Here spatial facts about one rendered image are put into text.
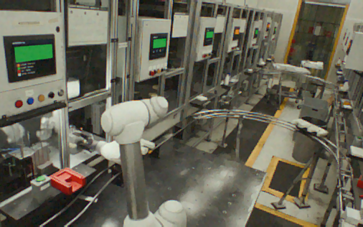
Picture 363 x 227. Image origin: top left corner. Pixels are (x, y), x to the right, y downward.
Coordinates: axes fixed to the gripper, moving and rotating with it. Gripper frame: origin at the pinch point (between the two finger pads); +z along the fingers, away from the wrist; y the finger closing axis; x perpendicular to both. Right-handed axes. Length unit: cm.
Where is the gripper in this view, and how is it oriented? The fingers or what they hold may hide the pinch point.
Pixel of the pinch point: (77, 137)
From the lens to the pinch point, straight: 201.9
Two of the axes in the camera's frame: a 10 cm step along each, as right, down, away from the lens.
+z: -8.7, -2.6, 4.1
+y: 1.0, -9.2, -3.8
